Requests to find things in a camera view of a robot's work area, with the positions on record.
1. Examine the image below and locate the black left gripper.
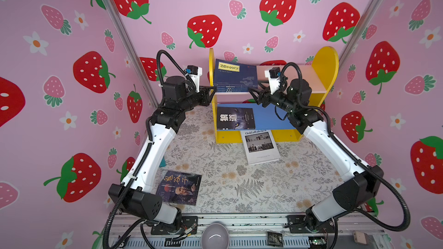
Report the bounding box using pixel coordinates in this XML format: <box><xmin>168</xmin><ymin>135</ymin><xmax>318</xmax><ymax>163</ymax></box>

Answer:
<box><xmin>178</xmin><ymin>86</ymin><xmax>215</xmax><ymax>117</ymax></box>

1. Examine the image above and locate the blue book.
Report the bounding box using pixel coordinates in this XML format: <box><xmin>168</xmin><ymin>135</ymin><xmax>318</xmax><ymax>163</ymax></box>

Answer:
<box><xmin>213</xmin><ymin>84</ymin><xmax>258</xmax><ymax>93</ymax></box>

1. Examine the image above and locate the navy book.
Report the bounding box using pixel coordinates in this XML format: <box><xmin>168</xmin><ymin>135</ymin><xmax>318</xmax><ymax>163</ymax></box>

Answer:
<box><xmin>213</xmin><ymin>59</ymin><xmax>258</xmax><ymax>86</ymax></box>

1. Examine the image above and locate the black wolf cover book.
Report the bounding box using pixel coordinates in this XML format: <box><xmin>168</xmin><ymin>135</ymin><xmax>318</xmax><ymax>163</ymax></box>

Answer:
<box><xmin>216</xmin><ymin>107</ymin><xmax>256</xmax><ymax>130</ymax></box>

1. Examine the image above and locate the white photo cover book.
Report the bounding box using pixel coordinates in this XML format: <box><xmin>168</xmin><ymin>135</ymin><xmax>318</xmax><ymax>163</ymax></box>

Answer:
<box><xmin>241</xmin><ymin>130</ymin><xmax>280</xmax><ymax>166</ymax></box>

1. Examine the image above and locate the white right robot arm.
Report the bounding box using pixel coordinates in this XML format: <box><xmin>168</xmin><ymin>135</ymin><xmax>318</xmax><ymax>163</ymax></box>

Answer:
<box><xmin>248</xmin><ymin>80</ymin><xmax>384</xmax><ymax>227</ymax></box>

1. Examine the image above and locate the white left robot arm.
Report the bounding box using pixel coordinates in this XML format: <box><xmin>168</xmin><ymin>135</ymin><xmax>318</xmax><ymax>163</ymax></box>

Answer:
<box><xmin>108</xmin><ymin>74</ymin><xmax>215</xmax><ymax>227</ymax></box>

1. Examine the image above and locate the yellow wooden bookshelf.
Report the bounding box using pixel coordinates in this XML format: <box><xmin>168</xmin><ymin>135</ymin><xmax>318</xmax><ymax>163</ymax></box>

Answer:
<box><xmin>212</xmin><ymin>46</ymin><xmax>339</xmax><ymax>144</ymax></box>

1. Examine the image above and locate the teal plastic bar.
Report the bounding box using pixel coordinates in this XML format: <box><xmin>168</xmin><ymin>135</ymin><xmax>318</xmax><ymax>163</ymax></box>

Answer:
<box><xmin>159</xmin><ymin>158</ymin><xmax>166</xmax><ymax>168</ymax></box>

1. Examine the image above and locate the dark portrait cover book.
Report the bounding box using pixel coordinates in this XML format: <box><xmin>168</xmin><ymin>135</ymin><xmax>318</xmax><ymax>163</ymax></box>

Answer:
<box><xmin>156</xmin><ymin>171</ymin><xmax>202</xmax><ymax>206</ymax></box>

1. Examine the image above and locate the grey bowl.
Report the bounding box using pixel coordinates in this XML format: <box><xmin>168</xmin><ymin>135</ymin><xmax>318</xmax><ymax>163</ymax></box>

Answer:
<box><xmin>201</xmin><ymin>223</ymin><xmax>230</xmax><ymax>249</ymax></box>

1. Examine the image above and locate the small black circuit board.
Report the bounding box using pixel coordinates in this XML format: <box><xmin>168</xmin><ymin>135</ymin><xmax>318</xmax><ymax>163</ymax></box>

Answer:
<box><xmin>266</xmin><ymin>231</ymin><xmax>284</xmax><ymax>247</ymax></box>

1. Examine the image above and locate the beige small box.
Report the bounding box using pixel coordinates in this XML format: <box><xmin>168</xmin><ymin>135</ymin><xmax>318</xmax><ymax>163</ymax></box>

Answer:
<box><xmin>353</xmin><ymin>231</ymin><xmax>369</xmax><ymax>245</ymax></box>

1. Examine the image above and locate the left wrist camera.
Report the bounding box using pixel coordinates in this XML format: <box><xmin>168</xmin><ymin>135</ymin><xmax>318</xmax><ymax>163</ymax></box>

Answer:
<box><xmin>186</xmin><ymin>65</ymin><xmax>203</xmax><ymax>93</ymax></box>

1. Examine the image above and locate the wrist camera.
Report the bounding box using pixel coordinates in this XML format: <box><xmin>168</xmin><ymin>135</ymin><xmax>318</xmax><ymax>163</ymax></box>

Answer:
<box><xmin>186</xmin><ymin>65</ymin><xmax>203</xmax><ymax>93</ymax></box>
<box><xmin>265</xmin><ymin>67</ymin><xmax>281</xmax><ymax>95</ymax></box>

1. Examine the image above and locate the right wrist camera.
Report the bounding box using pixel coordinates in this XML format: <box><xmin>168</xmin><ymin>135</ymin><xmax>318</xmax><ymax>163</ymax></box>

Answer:
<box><xmin>265</xmin><ymin>67</ymin><xmax>281</xmax><ymax>95</ymax></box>

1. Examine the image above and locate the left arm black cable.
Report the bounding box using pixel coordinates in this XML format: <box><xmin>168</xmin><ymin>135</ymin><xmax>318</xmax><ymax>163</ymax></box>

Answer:
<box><xmin>102</xmin><ymin>49</ymin><xmax>195</xmax><ymax>249</ymax></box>

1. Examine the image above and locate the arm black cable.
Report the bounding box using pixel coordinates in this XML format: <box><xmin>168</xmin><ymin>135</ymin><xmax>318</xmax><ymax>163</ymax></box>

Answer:
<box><xmin>102</xmin><ymin>49</ymin><xmax>195</xmax><ymax>249</ymax></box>
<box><xmin>280</xmin><ymin>62</ymin><xmax>411</xmax><ymax>232</ymax></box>

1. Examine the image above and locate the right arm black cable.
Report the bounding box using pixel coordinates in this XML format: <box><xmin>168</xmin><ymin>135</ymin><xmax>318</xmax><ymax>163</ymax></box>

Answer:
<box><xmin>280</xmin><ymin>62</ymin><xmax>411</xmax><ymax>232</ymax></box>

